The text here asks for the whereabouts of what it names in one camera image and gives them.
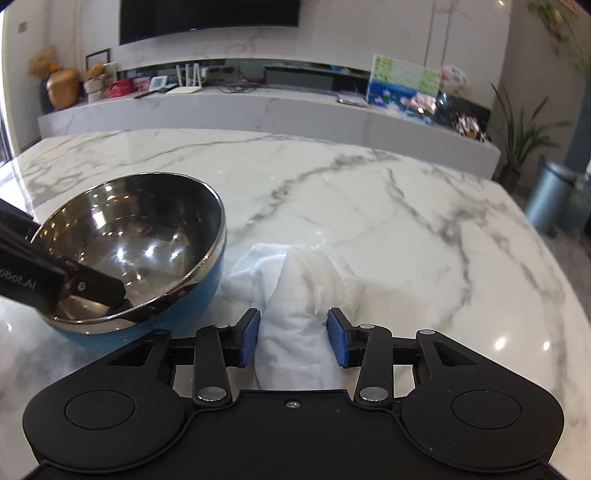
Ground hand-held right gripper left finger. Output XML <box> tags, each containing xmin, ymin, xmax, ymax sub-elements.
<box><xmin>107</xmin><ymin>308</ymin><xmax>262</xmax><ymax>408</ymax></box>

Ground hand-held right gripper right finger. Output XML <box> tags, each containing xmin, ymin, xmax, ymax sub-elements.
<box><xmin>328</xmin><ymin>308</ymin><xmax>483</xmax><ymax>408</ymax></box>

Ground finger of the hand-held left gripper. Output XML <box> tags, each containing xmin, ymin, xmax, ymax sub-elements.
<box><xmin>62</xmin><ymin>262</ymin><xmax>134</xmax><ymax>311</ymax></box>

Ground white cleaning cloth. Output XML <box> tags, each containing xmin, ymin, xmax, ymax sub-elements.
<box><xmin>222</xmin><ymin>242</ymin><xmax>366</xmax><ymax>391</ymax></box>

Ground blue stainless steel bowl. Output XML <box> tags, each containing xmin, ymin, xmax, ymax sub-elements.
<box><xmin>30</xmin><ymin>173</ymin><xmax>228</xmax><ymax>350</ymax></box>

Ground golden round vase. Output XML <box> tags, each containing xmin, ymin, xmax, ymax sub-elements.
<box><xmin>46</xmin><ymin>68</ymin><xmax>81</xmax><ymax>110</ymax></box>

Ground plush bear figure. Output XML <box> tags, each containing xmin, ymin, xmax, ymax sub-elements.
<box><xmin>83</xmin><ymin>64</ymin><xmax>107</xmax><ymax>103</ymax></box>

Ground dried flower bunch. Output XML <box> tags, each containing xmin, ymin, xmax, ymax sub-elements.
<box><xmin>28</xmin><ymin>46</ymin><xmax>61</xmax><ymax>79</ymax></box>

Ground white router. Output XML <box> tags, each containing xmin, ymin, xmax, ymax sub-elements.
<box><xmin>165</xmin><ymin>64</ymin><xmax>204</xmax><ymax>96</ymax></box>

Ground white marble media cabinet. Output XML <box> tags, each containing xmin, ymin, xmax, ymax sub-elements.
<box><xmin>37</xmin><ymin>84</ymin><xmax>502</xmax><ymax>179</ymax></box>

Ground small toy figurines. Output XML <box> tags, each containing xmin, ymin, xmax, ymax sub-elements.
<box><xmin>450</xmin><ymin>113</ymin><xmax>489</xmax><ymax>142</ymax></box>

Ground grey trash can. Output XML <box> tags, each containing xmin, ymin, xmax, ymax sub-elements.
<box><xmin>524</xmin><ymin>156</ymin><xmax>579</xmax><ymax>236</ymax></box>

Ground lotus pond painting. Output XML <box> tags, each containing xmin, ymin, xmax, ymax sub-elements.
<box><xmin>366</xmin><ymin>54</ymin><xmax>442</xmax><ymax>125</ymax></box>

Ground dark plastic bag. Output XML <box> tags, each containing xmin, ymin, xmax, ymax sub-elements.
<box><xmin>434</xmin><ymin>91</ymin><xmax>491</xmax><ymax>126</ymax></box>

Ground long black media box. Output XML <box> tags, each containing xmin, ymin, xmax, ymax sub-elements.
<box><xmin>264</xmin><ymin>65</ymin><xmax>336</xmax><ymax>92</ymax></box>

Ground potted green plant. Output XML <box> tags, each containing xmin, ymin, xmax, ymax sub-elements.
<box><xmin>491</xmin><ymin>83</ymin><xmax>572</xmax><ymax>191</ymax></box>

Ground round paper fan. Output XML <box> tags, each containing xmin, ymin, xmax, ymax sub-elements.
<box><xmin>438</xmin><ymin>66</ymin><xmax>472</xmax><ymax>91</ymax></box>

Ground hanging vine plant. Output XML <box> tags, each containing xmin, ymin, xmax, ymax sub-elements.
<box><xmin>529</xmin><ymin>0</ymin><xmax>591</xmax><ymax>80</ymax></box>

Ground black picture frame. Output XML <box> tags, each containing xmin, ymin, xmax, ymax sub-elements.
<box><xmin>86</xmin><ymin>49</ymin><xmax>112</xmax><ymax>75</ymax></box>

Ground tangled black cables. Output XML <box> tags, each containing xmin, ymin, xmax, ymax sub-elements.
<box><xmin>216</xmin><ymin>78</ymin><xmax>265</xmax><ymax>93</ymax></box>

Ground black wall television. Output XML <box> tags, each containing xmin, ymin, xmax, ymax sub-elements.
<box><xmin>119</xmin><ymin>0</ymin><xmax>302</xmax><ymax>46</ymax></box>

